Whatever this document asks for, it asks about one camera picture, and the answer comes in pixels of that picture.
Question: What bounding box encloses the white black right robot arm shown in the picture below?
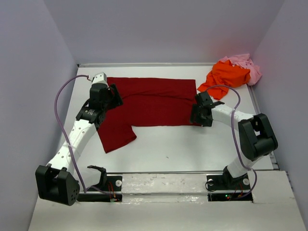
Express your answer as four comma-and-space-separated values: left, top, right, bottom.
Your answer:
190, 91, 278, 189

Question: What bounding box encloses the orange t shirt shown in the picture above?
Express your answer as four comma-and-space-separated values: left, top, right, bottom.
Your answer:
197, 59, 250, 100

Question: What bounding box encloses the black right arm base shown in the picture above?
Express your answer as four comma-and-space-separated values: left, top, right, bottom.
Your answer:
205, 174, 253, 202

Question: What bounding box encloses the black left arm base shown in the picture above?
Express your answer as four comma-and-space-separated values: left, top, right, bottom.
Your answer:
77, 165, 123, 203

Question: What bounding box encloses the pink t shirt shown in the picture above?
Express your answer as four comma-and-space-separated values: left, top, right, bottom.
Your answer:
219, 53, 262, 86

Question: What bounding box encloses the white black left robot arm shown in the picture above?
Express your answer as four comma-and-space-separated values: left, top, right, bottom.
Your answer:
35, 81, 123, 206

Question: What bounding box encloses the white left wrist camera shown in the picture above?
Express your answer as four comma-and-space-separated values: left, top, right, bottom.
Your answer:
88, 72, 107, 85

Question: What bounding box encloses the white front board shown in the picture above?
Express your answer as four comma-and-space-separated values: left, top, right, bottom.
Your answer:
29, 171, 305, 231

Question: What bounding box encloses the dark red t shirt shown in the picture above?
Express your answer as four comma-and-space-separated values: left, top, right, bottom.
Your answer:
98, 77, 197, 153

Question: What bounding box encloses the white rail at table edge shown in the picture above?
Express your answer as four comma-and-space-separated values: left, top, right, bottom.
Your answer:
77, 63, 215, 68

